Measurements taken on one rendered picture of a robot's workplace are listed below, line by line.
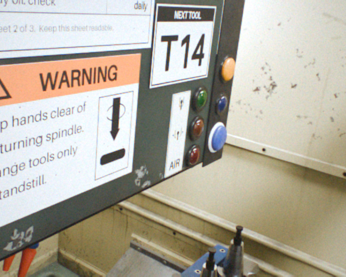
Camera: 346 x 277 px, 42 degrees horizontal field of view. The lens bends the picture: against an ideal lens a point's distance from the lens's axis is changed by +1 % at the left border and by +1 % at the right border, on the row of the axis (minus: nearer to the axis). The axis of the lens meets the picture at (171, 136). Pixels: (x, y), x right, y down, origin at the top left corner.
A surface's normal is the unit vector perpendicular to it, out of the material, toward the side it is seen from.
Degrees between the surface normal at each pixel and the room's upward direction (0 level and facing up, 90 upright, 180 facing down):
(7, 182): 90
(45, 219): 90
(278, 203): 90
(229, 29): 90
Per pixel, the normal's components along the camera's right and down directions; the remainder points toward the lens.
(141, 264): -0.14, -0.78
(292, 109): -0.57, 0.21
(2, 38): 0.82, 0.26
